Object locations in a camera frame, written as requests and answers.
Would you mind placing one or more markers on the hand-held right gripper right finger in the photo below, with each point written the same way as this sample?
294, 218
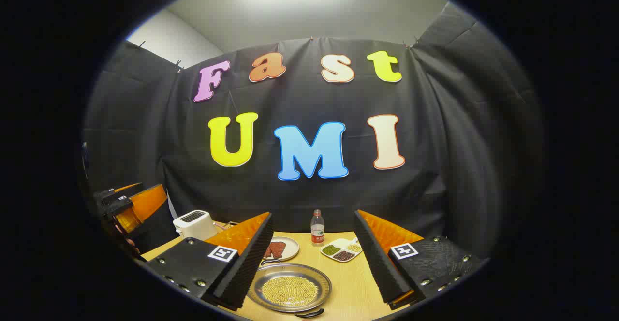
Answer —
379, 263

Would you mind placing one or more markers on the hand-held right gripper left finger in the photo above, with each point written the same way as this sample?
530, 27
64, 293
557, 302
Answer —
246, 268

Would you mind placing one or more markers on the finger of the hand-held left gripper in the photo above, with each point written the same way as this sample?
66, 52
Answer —
145, 205
121, 191

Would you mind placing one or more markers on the pile of soybeans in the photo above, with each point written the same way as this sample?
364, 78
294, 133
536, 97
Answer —
290, 292

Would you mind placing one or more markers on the brown meat slice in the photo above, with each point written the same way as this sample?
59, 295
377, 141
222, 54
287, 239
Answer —
267, 252
279, 249

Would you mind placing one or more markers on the pile of yellow grains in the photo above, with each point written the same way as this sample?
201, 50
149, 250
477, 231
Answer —
354, 247

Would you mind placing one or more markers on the pile of dark red beans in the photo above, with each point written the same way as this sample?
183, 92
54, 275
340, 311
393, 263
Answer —
343, 255

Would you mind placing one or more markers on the white divided dish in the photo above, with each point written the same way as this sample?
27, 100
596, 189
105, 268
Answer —
344, 246

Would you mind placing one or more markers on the round white plate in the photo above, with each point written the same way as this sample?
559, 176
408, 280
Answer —
291, 248

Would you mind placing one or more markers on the pile of green beans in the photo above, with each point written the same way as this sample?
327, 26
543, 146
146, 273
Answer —
331, 249

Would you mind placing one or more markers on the white toaster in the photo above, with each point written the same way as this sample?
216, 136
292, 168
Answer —
193, 226

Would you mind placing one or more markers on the clear plastic water bottle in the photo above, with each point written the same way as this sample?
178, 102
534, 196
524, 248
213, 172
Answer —
317, 229

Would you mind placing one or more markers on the black backdrop cloth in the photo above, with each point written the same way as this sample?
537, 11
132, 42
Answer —
300, 98

